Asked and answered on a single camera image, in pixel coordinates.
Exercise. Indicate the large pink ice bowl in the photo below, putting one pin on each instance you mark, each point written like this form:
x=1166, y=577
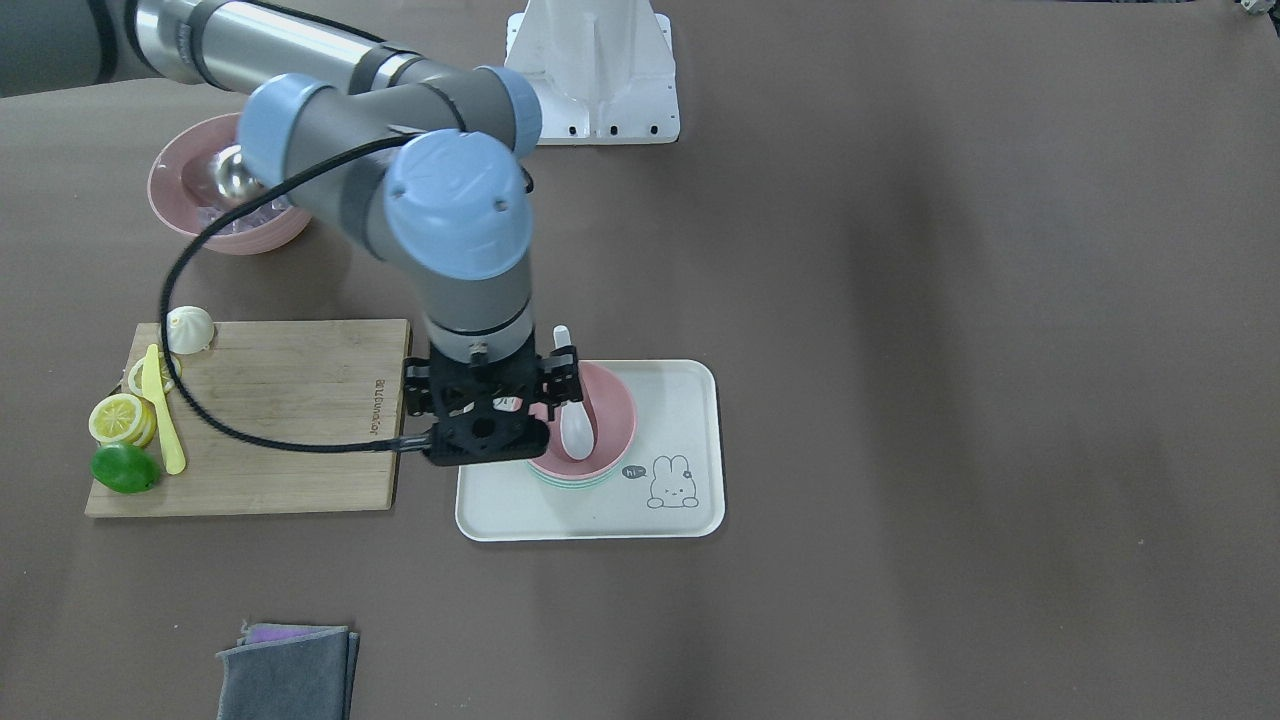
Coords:
x=266, y=230

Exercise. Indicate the white ceramic spoon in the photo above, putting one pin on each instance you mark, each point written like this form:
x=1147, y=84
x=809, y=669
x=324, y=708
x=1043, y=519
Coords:
x=576, y=431

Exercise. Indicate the beige rabbit tray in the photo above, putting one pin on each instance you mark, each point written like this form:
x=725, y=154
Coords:
x=670, y=483

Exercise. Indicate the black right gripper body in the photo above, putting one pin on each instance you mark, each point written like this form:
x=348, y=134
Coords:
x=418, y=387

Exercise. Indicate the lemon slice under knife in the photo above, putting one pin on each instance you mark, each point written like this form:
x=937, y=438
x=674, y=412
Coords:
x=134, y=377

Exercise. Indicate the clear ice cubes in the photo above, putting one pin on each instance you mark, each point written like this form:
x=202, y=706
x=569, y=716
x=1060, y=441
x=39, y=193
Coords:
x=250, y=215

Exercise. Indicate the grey folded cloth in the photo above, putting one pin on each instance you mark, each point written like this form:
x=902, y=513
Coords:
x=307, y=678

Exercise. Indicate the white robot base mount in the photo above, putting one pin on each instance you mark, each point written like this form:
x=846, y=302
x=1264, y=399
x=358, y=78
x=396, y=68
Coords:
x=604, y=71

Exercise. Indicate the stacked green bowls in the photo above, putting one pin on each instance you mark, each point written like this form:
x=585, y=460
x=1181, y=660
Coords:
x=552, y=480

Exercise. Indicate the bamboo cutting board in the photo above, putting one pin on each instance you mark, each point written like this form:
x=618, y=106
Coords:
x=316, y=383

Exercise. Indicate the small pink bowl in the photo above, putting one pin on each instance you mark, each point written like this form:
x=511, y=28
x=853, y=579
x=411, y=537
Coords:
x=612, y=409

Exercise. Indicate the yellow plastic knife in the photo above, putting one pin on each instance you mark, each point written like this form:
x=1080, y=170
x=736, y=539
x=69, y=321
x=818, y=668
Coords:
x=152, y=385

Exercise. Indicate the lower stacked lemon slice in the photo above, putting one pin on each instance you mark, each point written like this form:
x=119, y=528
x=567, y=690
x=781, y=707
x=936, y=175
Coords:
x=148, y=424

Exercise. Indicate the green lime toy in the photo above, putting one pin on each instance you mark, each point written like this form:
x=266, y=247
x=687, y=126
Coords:
x=124, y=468

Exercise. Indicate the metal ice scoop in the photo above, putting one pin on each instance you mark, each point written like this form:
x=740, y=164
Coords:
x=232, y=182

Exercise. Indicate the purple cloth under grey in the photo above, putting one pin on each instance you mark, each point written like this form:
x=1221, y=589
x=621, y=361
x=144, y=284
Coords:
x=257, y=633

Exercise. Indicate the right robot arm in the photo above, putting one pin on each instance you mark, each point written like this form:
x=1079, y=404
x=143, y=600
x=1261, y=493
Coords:
x=419, y=164

